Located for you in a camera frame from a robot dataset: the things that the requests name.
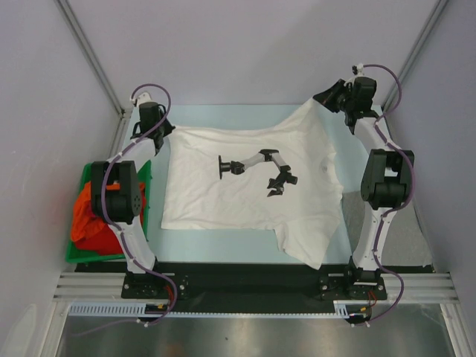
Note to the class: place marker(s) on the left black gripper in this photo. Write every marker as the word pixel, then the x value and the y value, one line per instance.
pixel 168 128

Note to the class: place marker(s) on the right corner aluminium post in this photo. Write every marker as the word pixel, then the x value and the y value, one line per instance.
pixel 424 35

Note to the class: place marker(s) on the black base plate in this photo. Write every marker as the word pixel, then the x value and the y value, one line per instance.
pixel 243 287

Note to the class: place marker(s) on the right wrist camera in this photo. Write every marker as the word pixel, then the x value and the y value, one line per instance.
pixel 358 70

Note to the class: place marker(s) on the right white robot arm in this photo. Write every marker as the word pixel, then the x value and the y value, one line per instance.
pixel 387 186

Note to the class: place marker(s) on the corner aluminium post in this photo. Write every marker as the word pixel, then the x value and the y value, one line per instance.
pixel 88 52
pixel 424 35

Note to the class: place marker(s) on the magenta t-shirt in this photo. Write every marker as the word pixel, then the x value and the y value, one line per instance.
pixel 91 212

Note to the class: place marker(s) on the white printed t-shirt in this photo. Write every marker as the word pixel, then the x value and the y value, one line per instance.
pixel 280 179

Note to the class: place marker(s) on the red t-shirt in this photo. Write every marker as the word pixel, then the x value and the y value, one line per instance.
pixel 95 235

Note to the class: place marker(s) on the orange t-shirt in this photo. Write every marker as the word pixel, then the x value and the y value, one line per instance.
pixel 83 219

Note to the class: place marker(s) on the white slotted cable duct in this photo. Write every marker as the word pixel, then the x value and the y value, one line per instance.
pixel 333 310

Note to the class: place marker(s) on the aluminium frame rail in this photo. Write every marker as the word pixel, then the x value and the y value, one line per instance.
pixel 77 286

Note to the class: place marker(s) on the folded grey t-shirt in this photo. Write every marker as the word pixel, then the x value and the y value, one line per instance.
pixel 405 244

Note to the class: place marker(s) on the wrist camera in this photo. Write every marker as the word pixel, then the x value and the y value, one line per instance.
pixel 358 70
pixel 141 98

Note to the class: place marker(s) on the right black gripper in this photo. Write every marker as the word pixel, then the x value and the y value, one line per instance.
pixel 327 98

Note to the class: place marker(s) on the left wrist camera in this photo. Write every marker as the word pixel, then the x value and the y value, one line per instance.
pixel 141 98

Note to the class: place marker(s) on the left corner aluminium post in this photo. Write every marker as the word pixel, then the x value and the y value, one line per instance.
pixel 88 52

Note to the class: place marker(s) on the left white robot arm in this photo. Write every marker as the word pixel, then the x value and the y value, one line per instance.
pixel 116 197

